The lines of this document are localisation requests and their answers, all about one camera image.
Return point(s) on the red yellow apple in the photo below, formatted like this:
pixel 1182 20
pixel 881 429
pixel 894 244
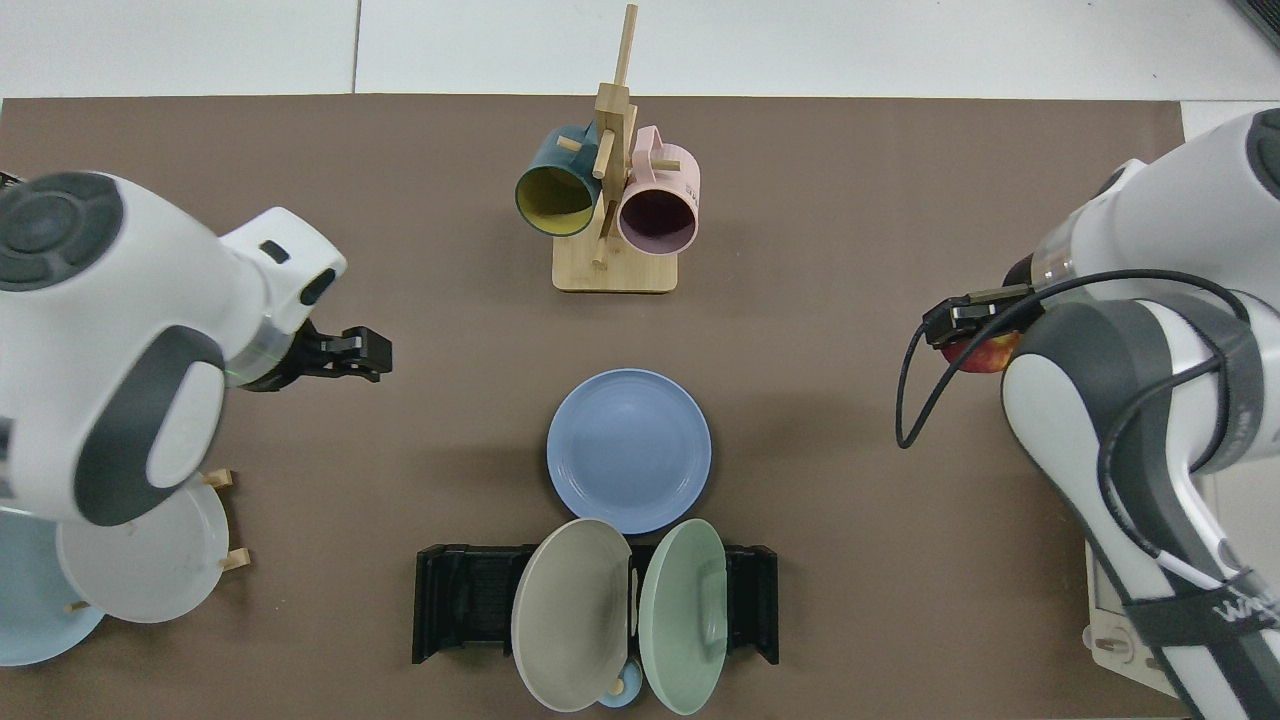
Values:
pixel 990 355

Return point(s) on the wooden plate rack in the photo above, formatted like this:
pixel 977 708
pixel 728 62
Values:
pixel 235 560

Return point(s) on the black dish rack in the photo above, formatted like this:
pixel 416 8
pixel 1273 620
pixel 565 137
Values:
pixel 460 600

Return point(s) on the grey plate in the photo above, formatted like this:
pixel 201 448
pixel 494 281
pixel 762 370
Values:
pixel 150 570

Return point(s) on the beige plate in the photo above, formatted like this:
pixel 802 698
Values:
pixel 570 620

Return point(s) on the light blue plate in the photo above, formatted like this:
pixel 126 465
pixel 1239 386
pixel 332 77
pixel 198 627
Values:
pixel 30 600

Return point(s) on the pale green plate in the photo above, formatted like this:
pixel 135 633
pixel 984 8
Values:
pixel 680 620

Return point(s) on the brown table cloth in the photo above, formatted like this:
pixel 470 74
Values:
pixel 820 480

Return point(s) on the dark teal cup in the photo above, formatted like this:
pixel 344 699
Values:
pixel 550 200

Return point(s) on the wooden cup stand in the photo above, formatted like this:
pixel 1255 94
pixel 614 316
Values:
pixel 612 272

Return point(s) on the pink cup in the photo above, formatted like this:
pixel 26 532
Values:
pixel 672 175

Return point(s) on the pale toaster oven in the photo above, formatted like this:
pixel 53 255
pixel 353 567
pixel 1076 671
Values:
pixel 1112 640

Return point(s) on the dark corner object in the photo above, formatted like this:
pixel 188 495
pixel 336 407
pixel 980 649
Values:
pixel 1262 18

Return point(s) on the small blue round thing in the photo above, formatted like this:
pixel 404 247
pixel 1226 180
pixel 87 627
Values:
pixel 622 693

